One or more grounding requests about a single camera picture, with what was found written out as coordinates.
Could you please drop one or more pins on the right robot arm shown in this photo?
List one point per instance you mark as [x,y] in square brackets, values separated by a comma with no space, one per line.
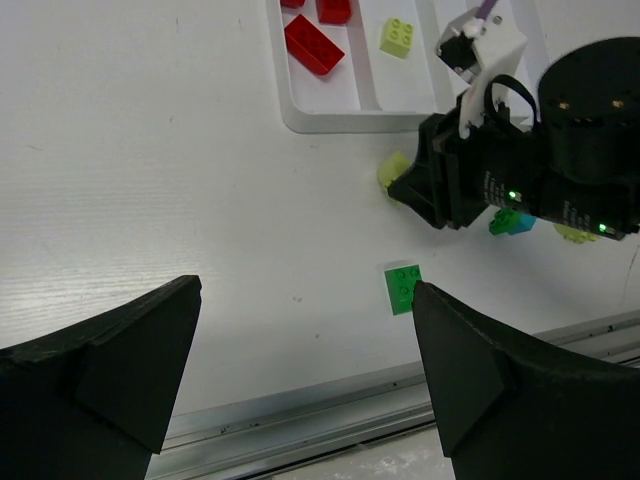
[567,153]

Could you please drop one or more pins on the lime lego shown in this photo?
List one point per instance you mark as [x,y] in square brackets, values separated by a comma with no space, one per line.
[396,37]
[575,235]

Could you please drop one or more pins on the lime sloped lego brick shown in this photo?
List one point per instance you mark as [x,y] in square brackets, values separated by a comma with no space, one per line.
[390,170]

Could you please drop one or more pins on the red flower cylinder lego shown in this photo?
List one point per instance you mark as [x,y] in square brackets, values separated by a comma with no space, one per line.
[292,4]

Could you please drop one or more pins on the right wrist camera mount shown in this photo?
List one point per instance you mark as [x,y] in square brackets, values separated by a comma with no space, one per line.
[479,46]

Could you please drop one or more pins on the red studded lego brick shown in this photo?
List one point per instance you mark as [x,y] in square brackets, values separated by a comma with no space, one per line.
[334,12]

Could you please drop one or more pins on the aluminium table rail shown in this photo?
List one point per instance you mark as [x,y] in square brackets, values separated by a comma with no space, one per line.
[263,396]

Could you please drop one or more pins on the small blue lego brick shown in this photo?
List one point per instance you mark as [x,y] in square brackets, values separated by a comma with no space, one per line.
[524,224]

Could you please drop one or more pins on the green long lego plate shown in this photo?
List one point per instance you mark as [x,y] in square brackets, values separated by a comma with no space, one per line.
[505,221]

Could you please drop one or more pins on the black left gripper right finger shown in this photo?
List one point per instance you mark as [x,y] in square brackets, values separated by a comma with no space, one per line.
[510,406]

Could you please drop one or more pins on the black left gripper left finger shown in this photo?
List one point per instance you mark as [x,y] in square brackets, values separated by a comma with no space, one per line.
[94,400]

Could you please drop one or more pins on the white four-compartment tray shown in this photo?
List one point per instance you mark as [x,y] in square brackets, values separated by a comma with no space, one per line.
[368,91]

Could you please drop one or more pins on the red sloped lego brick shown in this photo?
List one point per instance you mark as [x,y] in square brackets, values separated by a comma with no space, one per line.
[311,47]

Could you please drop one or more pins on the green lego brick near front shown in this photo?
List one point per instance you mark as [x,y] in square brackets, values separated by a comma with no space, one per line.
[400,284]

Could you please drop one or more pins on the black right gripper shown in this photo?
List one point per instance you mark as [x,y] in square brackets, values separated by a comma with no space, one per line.
[452,181]

